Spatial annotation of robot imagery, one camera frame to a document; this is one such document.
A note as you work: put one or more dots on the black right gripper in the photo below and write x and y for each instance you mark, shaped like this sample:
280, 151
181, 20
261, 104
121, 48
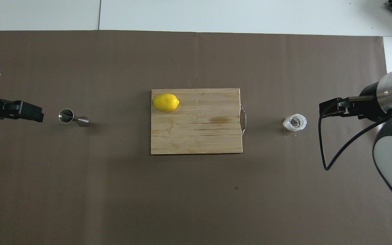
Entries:
369, 109

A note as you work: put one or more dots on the steel double jigger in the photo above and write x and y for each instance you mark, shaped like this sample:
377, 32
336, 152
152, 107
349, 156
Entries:
67, 116

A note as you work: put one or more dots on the small clear glass cup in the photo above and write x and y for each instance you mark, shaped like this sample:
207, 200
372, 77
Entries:
294, 122

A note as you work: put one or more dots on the brown paper mat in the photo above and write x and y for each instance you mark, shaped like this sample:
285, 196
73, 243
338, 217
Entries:
114, 190

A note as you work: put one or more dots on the wooden cutting board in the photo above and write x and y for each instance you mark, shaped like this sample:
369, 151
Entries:
199, 136

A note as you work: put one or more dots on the yellow lemon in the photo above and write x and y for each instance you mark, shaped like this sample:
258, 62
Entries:
165, 102

